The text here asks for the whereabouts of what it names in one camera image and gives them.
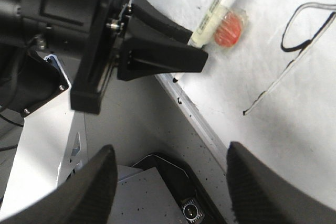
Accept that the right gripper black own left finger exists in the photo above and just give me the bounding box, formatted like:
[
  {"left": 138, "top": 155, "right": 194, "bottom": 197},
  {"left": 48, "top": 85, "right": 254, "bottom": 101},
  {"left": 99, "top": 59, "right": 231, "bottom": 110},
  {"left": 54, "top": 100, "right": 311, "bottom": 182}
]
[{"left": 2, "top": 145, "right": 117, "bottom": 223}]

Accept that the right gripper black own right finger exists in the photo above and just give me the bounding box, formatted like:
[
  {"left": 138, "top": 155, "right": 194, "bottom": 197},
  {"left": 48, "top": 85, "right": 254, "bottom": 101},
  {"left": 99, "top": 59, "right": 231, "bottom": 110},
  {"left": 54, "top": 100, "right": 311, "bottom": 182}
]
[{"left": 226, "top": 142, "right": 335, "bottom": 223}]

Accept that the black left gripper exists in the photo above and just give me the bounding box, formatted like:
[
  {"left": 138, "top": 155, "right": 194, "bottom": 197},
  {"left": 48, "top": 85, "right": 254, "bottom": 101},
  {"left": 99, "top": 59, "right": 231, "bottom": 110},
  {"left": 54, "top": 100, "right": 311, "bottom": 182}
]
[{"left": 70, "top": 0, "right": 208, "bottom": 114}]

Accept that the white whiteboard marker pen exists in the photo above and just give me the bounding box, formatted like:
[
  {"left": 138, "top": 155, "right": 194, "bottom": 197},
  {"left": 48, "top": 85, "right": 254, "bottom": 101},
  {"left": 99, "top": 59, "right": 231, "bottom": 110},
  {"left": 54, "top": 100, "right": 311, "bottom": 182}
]
[{"left": 172, "top": 0, "right": 255, "bottom": 82}]

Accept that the red magnet taped to marker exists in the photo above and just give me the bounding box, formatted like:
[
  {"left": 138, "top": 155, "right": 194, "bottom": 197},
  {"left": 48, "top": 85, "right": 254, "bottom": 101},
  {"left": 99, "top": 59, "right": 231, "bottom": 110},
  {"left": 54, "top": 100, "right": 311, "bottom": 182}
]
[{"left": 213, "top": 8, "right": 248, "bottom": 49}]

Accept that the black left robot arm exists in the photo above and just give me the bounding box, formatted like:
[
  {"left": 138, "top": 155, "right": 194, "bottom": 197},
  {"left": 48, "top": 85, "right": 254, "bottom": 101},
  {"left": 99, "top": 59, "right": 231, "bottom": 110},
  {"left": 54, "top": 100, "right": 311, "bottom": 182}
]
[{"left": 1, "top": 0, "right": 208, "bottom": 220}]

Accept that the grey metal mounting plate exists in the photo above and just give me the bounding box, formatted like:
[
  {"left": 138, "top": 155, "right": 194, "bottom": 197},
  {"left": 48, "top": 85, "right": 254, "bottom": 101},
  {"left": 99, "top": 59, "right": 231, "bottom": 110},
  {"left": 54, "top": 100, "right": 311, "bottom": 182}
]
[{"left": 58, "top": 113, "right": 187, "bottom": 223}]

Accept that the white whiteboard with aluminium frame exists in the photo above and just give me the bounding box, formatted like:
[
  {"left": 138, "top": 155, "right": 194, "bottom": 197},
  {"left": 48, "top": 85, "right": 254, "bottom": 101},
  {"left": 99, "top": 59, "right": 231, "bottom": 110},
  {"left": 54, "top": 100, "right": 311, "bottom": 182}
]
[{"left": 141, "top": 0, "right": 336, "bottom": 209}]

